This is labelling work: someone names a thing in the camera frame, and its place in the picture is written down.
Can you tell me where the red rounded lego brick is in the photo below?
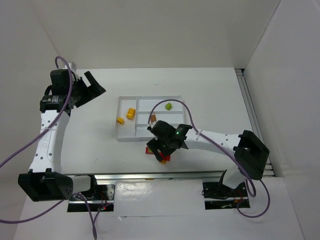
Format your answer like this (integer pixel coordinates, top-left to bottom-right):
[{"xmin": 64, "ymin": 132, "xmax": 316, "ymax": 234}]
[{"xmin": 163, "ymin": 155, "xmax": 171, "ymax": 162}]

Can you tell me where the brown lego plate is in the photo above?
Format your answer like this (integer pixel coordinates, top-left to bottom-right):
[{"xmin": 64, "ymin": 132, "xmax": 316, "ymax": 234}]
[{"xmin": 150, "ymin": 114, "xmax": 157, "ymax": 123}]

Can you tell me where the lime green lego brick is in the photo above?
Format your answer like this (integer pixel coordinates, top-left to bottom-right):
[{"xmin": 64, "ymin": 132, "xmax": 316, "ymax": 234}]
[{"xmin": 165, "ymin": 102, "xmax": 172, "ymax": 111}]

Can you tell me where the small yellow lego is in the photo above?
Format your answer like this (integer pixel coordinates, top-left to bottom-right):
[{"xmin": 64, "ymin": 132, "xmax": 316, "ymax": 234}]
[{"xmin": 116, "ymin": 117, "xmax": 125, "ymax": 125}]

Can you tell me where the yellow printed lego brick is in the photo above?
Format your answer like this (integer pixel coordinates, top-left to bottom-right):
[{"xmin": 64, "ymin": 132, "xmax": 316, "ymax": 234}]
[{"xmin": 126, "ymin": 108, "xmax": 136, "ymax": 120}]

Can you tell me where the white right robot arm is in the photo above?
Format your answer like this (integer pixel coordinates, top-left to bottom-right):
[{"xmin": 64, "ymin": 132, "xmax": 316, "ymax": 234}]
[{"xmin": 147, "ymin": 120, "xmax": 270, "ymax": 189}]

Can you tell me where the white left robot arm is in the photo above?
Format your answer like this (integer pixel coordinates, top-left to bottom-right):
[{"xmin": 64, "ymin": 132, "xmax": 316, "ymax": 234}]
[{"xmin": 18, "ymin": 69, "xmax": 106, "ymax": 202}]

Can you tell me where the white divided sorting tray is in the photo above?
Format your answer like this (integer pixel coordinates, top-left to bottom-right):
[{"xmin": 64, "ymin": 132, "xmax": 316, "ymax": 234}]
[{"xmin": 114, "ymin": 94, "xmax": 188, "ymax": 143}]

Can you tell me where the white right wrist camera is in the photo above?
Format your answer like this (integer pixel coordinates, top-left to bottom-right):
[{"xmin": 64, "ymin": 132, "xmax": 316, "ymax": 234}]
[{"xmin": 147, "ymin": 121, "xmax": 156, "ymax": 130}]

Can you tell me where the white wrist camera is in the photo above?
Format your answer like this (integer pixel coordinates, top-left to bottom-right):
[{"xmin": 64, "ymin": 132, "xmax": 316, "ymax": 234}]
[
  {"xmin": 147, "ymin": 121, "xmax": 156, "ymax": 130},
  {"xmin": 68, "ymin": 61, "xmax": 77, "ymax": 72}
]

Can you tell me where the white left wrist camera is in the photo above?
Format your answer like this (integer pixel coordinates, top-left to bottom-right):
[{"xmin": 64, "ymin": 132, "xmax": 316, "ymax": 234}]
[{"xmin": 68, "ymin": 61, "xmax": 77, "ymax": 72}]

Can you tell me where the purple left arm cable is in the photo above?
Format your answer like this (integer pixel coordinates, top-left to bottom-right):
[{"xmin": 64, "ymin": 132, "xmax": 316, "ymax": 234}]
[{"xmin": 0, "ymin": 56, "xmax": 98, "ymax": 240}]

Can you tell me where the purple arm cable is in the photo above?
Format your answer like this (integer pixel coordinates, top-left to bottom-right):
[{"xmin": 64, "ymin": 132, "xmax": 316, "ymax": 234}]
[
  {"xmin": 147, "ymin": 99, "xmax": 271, "ymax": 219},
  {"xmin": 0, "ymin": 56, "xmax": 98, "ymax": 240}
]

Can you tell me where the aluminium table edge rail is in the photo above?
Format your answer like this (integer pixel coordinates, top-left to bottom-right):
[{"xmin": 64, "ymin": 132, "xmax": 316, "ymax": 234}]
[{"xmin": 88, "ymin": 171, "xmax": 223, "ymax": 183}]

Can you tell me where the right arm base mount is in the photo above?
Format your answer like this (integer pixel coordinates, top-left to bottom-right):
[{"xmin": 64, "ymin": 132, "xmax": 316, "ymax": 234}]
[{"xmin": 199, "ymin": 171, "xmax": 251, "ymax": 210}]

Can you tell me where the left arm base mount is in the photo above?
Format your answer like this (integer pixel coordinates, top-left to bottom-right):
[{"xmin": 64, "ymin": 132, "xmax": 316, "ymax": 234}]
[{"xmin": 67, "ymin": 183, "xmax": 116, "ymax": 213}]

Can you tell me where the aluminium side rail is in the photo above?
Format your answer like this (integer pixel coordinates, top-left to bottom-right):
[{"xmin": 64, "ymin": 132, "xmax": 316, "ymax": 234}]
[{"xmin": 234, "ymin": 68, "xmax": 276, "ymax": 178}]

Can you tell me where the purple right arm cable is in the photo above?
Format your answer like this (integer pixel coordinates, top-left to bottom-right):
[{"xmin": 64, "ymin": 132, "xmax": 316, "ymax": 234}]
[{"xmin": 147, "ymin": 99, "xmax": 271, "ymax": 219}]

